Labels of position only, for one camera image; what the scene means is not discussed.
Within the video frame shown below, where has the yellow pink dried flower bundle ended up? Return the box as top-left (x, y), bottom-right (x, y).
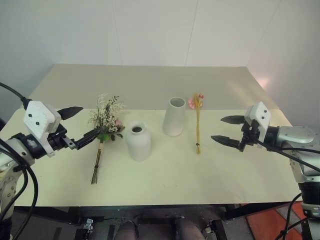
top-left (187, 92), bottom-right (207, 155)

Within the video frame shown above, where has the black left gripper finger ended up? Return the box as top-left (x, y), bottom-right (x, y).
top-left (57, 106), bottom-right (84, 121)
top-left (74, 128), bottom-right (104, 151)

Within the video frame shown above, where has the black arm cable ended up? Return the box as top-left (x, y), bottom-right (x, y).
top-left (0, 82), bottom-right (39, 227)
top-left (256, 140), bottom-right (320, 240)

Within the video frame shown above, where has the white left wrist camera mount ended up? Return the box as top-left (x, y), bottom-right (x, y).
top-left (23, 100), bottom-right (62, 158)

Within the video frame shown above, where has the white tall cylinder vase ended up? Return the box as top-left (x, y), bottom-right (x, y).
top-left (162, 96), bottom-right (187, 137)

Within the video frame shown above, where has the dried white green flower bouquet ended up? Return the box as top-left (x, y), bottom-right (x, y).
top-left (87, 92), bottom-right (127, 185)

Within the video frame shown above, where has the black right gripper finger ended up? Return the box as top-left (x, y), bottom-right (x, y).
top-left (220, 115), bottom-right (247, 125)
top-left (210, 135), bottom-right (242, 150)

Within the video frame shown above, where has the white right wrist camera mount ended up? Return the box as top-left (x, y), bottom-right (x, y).
top-left (244, 101), bottom-right (272, 144)

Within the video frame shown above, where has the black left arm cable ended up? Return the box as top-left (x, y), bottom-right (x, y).
top-left (0, 82), bottom-right (39, 227)

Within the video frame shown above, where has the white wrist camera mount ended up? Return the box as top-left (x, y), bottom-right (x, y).
top-left (244, 101), bottom-right (272, 144)
top-left (23, 100), bottom-right (62, 158)

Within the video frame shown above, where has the white narrow-neck ceramic vase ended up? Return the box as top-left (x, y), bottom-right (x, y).
top-left (125, 120), bottom-right (153, 162)

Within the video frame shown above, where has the black table frame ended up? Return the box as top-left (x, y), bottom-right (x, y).
top-left (11, 201), bottom-right (302, 240)

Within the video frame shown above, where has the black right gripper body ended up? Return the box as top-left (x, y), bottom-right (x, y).
top-left (238, 120), bottom-right (261, 153)

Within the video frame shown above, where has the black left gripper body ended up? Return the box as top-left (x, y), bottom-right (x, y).
top-left (46, 124), bottom-right (78, 152)

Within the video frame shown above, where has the orange floor mat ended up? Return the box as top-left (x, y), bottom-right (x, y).
top-left (245, 201), bottom-right (309, 240)

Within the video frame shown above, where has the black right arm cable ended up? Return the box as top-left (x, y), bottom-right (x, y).
top-left (256, 140), bottom-right (320, 240)

